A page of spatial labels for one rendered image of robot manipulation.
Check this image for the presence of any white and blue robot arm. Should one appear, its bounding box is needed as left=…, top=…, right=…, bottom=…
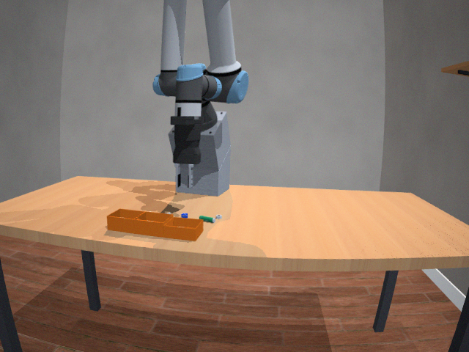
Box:
left=152, top=0, right=248, bottom=131

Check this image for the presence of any orange divided tray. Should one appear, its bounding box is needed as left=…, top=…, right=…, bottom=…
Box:
left=107, top=209, right=203, bottom=241

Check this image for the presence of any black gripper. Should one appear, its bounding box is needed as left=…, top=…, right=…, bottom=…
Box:
left=170, top=103, right=202, bottom=188

